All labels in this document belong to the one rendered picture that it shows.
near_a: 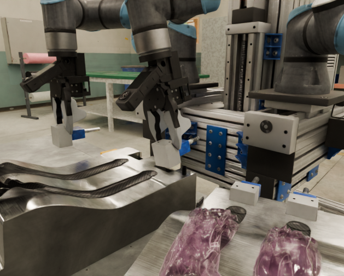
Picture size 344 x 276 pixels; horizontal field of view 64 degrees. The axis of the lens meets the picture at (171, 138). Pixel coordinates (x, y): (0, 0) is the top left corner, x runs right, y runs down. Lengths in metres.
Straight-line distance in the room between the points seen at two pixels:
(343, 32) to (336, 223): 0.40
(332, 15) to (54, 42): 0.64
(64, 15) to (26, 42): 6.30
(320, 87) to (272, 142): 0.21
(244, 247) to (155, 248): 0.12
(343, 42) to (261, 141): 0.29
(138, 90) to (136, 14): 0.15
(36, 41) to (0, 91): 1.35
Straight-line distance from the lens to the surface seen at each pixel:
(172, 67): 0.62
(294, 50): 0.86
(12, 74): 7.26
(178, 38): 1.13
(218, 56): 6.42
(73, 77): 0.77
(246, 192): 0.57
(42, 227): 0.45
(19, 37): 7.01
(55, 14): 0.76
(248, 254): 0.39
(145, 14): 0.59
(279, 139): 0.74
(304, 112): 0.82
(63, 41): 0.76
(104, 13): 0.79
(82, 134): 0.81
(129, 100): 0.54
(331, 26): 0.75
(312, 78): 0.86
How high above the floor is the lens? 1.13
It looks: 16 degrees down
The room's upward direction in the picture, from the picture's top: straight up
